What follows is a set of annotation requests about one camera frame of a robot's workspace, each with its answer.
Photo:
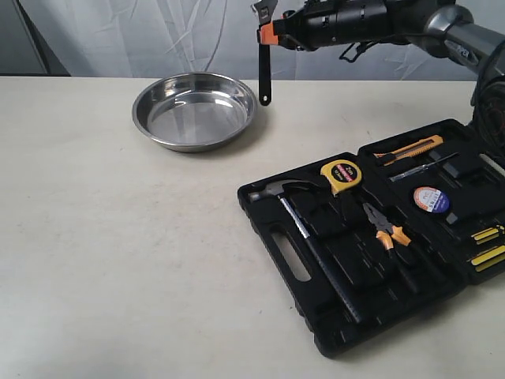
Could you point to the steel claw hammer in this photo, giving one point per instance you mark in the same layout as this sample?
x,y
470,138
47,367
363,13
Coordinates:
x,y
277,189

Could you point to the yellow utility knife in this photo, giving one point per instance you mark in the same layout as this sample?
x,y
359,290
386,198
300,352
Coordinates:
x,y
411,150

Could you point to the black electrical tape roll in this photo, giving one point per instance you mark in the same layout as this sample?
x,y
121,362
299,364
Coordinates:
x,y
431,200

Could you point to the white backdrop curtain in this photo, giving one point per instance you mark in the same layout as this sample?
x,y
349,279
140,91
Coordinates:
x,y
162,38

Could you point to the round stainless steel pan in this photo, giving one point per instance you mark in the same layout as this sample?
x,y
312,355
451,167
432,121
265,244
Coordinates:
x,y
194,112

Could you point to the yellow-black screwdriver lower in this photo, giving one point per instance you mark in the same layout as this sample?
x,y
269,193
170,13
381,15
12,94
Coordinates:
x,y
488,258

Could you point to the adjustable wrench black handle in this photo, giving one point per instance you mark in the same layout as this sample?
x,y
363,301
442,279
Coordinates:
x,y
264,12

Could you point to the black plastic tool case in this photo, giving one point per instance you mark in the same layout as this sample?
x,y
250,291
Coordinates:
x,y
441,247

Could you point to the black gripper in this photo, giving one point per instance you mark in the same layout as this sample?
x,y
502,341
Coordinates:
x,y
328,23

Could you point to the yellow-handled pliers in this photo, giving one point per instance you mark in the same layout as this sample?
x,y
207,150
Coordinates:
x,y
389,234

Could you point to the voltage tester screwdriver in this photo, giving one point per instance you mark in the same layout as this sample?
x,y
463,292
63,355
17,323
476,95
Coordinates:
x,y
421,168

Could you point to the yellow-black screwdriver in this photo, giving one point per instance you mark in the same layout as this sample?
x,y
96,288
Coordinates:
x,y
488,234
488,258

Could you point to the yellow tape measure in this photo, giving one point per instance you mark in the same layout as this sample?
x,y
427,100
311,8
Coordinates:
x,y
342,175

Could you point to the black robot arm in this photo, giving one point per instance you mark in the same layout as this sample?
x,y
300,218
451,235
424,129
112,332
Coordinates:
x,y
442,29

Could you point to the yellow-black screwdriver upper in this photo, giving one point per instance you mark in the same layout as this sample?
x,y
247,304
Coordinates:
x,y
488,234

